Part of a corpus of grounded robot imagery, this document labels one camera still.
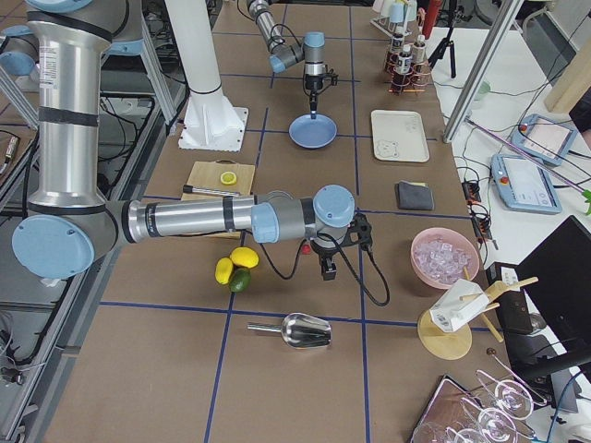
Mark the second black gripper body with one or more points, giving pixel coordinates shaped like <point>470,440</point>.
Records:
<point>312,84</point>

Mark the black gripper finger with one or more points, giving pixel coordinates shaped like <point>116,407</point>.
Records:
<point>313,105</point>
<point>328,272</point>

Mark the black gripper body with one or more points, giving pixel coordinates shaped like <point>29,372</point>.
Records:
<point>324,253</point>

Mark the blue plate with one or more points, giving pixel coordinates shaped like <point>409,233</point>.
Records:
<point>313,131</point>

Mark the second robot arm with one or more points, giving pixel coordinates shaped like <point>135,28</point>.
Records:
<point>284,55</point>

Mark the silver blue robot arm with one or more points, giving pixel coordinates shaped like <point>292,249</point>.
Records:
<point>70,224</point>

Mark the steel ice scoop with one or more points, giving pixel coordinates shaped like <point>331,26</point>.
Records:
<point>300,331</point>

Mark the yellow lemon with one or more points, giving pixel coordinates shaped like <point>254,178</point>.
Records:
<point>224,270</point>
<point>244,257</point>

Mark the green lime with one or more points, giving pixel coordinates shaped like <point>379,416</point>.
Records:
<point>240,280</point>

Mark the dark bottle white cap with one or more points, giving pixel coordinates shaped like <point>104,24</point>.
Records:
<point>396,46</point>

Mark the cream bear tray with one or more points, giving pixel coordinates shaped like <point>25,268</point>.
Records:
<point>398,136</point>

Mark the grey folded cloth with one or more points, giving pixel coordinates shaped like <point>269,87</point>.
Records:
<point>412,196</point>

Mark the blue cup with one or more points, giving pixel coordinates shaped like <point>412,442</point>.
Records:
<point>397,11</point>

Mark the pink bowl of ice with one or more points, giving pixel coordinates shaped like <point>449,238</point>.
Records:
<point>441,256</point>

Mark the wooden cutting board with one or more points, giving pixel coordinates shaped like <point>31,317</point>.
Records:
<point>208,183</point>

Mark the lemon half slice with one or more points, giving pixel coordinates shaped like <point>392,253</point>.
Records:
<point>228,178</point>

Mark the red thermos bottle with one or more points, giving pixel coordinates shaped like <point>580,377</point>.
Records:
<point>431,17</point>

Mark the white box on stand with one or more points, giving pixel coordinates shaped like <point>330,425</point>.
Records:
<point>459,304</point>

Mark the wooden cup stand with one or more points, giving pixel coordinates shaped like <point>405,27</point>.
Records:
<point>455,345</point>

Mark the black tripod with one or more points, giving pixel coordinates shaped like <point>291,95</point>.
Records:
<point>446,44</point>

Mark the blue teach pendant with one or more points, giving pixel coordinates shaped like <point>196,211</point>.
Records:
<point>522,186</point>
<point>544,138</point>

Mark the clear wine glass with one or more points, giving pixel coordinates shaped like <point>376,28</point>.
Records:
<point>492,424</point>
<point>506,394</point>

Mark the black monitor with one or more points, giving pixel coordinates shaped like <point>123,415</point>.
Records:
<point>562,297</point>

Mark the copper wire bottle rack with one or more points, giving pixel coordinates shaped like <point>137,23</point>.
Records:
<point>415,81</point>

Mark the aluminium frame post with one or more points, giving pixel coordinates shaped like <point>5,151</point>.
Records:
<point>491,45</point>

